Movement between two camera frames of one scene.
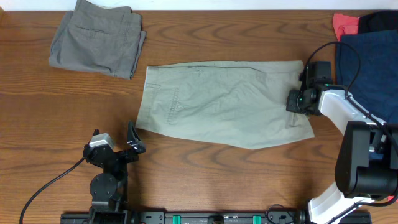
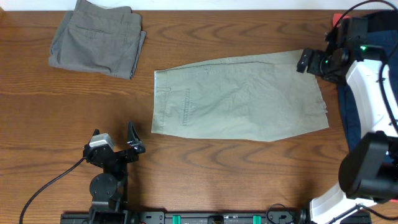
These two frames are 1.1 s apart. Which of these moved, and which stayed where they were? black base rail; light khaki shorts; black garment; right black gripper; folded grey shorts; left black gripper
Moved: light khaki shorts; right black gripper
Stayed: folded grey shorts; black base rail; left black gripper; black garment
